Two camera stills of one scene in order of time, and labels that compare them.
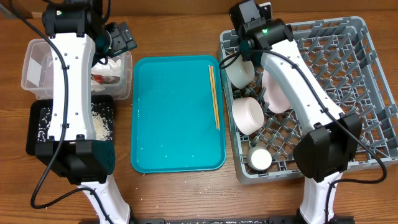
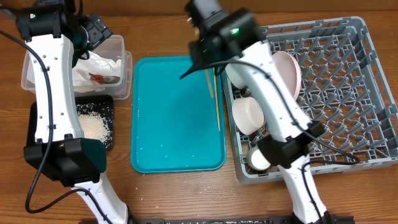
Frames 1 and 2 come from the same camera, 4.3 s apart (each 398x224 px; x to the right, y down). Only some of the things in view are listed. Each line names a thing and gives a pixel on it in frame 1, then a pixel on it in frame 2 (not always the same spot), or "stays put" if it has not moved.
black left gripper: [123, 38] → [97, 30]
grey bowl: [241, 73] stays put
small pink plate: [248, 114] stays put
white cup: [259, 158] stays put
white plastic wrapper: [104, 75] stays put
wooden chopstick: [214, 96] → [209, 83]
